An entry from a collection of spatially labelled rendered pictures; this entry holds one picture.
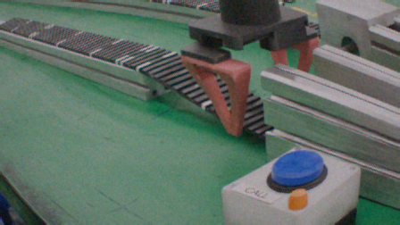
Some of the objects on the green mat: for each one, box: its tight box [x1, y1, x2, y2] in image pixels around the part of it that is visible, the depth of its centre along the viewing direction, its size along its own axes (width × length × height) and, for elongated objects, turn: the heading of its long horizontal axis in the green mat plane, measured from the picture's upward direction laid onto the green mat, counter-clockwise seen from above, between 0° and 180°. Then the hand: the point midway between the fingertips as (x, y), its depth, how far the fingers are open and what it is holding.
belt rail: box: [0, 21, 172, 101], centre depth 125 cm, size 96×4×3 cm, turn 55°
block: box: [315, 0, 400, 63], centre depth 89 cm, size 9×12×10 cm
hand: (264, 110), depth 80 cm, fingers open, 8 cm apart
